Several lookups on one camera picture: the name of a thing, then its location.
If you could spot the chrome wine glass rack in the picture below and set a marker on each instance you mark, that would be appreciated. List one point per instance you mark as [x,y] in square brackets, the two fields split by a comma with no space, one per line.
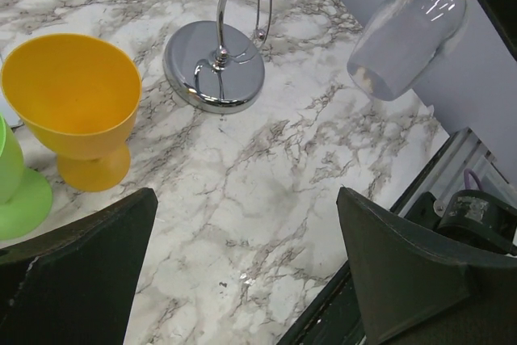
[214,66]

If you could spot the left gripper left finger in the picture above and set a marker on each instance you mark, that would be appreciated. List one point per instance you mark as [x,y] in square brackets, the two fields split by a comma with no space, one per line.
[76,284]

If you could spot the yellow plastic wine glass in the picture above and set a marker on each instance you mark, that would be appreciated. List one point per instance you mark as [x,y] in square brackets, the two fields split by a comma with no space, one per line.
[79,96]

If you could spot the clear wine glass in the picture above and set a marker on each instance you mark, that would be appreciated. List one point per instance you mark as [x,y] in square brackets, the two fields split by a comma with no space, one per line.
[401,40]

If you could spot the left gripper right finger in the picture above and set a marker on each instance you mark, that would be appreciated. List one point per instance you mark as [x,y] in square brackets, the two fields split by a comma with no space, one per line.
[415,286]

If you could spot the green plastic wine glass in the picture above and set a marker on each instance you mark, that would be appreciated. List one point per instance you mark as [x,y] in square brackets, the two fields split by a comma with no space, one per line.
[26,196]

